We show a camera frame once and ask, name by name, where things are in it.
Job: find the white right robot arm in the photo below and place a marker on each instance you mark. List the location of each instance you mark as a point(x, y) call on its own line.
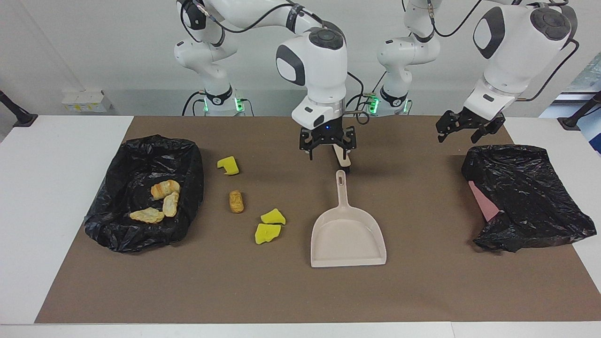
point(319, 65)

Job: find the orange striped croissant piece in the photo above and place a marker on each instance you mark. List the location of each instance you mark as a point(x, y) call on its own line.
point(164, 188)

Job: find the black crumpled trash bag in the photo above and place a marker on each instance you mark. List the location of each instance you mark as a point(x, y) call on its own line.
point(526, 197)

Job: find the triangular yellow sponge piece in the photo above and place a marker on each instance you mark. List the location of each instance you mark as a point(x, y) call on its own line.
point(272, 217)

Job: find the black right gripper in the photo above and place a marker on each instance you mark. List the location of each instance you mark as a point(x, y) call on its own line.
point(327, 134)

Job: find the beige plastic dustpan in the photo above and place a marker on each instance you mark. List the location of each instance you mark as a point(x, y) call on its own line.
point(347, 239)

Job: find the black camera stand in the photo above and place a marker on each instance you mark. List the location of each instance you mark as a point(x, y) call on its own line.
point(19, 115)
point(575, 121)

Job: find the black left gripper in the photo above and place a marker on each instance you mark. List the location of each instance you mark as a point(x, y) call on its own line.
point(472, 118)

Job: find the pink bin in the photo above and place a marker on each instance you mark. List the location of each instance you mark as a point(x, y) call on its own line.
point(486, 206)

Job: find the pale round bread chunk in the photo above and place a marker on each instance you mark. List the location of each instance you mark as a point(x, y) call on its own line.
point(147, 215)

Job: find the large yellow sponge chunk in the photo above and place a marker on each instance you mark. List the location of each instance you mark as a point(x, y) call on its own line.
point(267, 234)

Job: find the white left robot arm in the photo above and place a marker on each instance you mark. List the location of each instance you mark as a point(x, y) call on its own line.
point(516, 51)

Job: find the brown croquette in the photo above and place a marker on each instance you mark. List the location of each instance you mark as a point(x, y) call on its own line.
point(236, 202)

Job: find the notched yellow sponge piece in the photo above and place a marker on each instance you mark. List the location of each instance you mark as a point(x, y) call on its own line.
point(227, 164)

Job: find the white wall socket box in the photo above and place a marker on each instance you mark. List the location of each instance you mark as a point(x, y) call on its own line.
point(87, 101)

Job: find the large brown table mat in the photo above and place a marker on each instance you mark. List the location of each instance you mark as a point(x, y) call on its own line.
point(300, 291)

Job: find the pale elongated bread chunk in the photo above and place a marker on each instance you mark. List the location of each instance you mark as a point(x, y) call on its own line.
point(171, 205)

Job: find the beige hand brush black bristles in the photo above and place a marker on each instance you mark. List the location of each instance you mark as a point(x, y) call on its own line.
point(342, 157)

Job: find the black bag lined open bin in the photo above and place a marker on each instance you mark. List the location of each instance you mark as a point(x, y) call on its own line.
point(117, 225)

